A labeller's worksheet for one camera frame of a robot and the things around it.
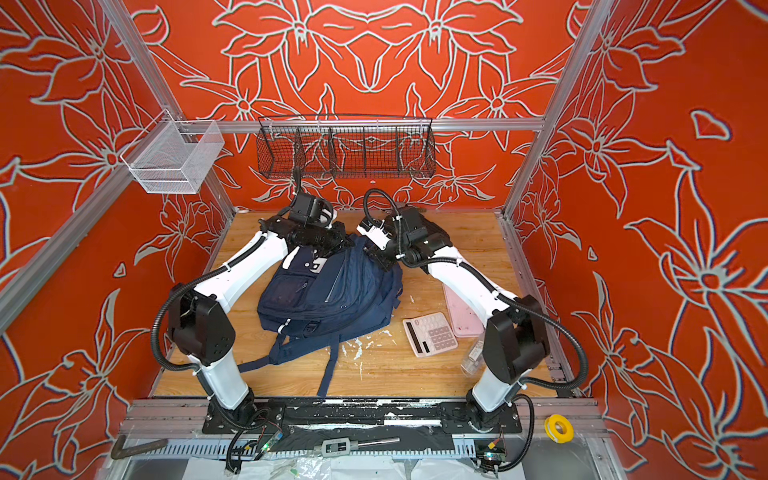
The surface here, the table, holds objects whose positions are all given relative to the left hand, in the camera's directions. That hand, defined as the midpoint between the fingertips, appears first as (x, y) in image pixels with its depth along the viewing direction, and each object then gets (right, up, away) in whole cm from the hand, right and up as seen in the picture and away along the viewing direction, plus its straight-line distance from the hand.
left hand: (356, 238), depth 82 cm
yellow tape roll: (+48, -46, -12) cm, 68 cm away
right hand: (+3, -3, -1) cm, 4 cm away
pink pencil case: (+32, -24, +5) cm, 41 cm away
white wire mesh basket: (-59, +26, +10) cm, 65 cm away
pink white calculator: (+22, -28, +3) cm, 36 cm away
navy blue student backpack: (-13, -17, +1) cm, 21 cm away
